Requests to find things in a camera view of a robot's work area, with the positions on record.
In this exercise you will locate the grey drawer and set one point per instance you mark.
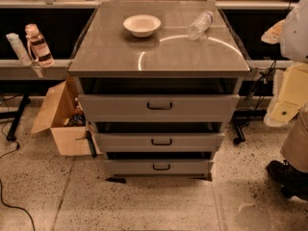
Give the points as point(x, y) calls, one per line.
point(159, 167)
point(158, 108)
point(158, 142)

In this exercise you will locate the grey top drawer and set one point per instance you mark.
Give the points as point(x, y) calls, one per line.
point(158, 108)

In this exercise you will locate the grey bottom drawer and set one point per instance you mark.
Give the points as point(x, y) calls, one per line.
point(159, 167)

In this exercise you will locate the grey workbench rail right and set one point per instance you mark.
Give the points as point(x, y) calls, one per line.
point(258, 66)

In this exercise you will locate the grey workbench rail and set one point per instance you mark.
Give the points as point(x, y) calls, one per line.
point(15, 70)
point(258, 66)

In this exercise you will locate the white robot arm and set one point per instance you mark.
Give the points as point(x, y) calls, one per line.
point(294, 38)

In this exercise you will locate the white bowl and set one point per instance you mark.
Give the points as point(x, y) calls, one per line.
point(142, 25)

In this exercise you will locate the black table leg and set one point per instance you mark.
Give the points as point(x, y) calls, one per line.
point(15, 116)
point(242, 118)

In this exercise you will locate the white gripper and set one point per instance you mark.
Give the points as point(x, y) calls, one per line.
point(295, 36)

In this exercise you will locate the grey drawer cabinet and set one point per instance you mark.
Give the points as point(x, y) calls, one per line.
point(111, 60)

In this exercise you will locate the grey workbench rail left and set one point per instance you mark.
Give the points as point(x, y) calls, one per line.
point(15, 70)

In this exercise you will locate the black table leg left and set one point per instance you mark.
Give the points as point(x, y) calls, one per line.
point(15, 116)

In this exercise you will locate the open cardboard box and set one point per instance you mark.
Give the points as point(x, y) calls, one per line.
point(59, 106)

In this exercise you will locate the white cylindrical bottle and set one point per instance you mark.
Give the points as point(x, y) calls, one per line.
point(19, 49)

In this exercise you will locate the grey middle drawer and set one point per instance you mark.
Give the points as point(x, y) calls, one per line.
point(158, 142)

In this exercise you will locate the pink striped bottle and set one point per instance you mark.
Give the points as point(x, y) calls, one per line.
point(37, 46)

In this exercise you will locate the clear plastic water bottle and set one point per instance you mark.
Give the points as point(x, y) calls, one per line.
point(200, 25)

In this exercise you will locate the black table leg right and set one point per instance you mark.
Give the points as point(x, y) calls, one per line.
point(242, 118)

